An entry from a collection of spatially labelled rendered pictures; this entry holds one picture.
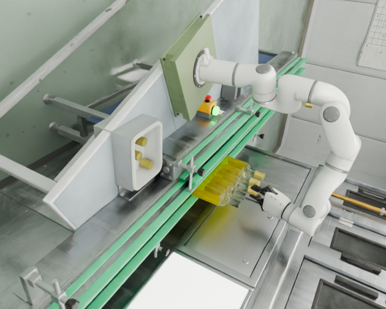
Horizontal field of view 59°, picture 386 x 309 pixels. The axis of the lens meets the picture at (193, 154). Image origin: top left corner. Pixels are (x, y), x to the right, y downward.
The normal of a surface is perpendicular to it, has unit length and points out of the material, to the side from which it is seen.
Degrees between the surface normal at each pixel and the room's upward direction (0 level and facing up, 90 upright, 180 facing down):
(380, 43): 90
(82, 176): 0
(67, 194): 0
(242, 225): 90
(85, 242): 90
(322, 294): 90
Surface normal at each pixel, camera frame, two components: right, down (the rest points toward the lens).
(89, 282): 0.05, -0.84
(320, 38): -0.50, 0.45
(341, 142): -0.50, 0.17
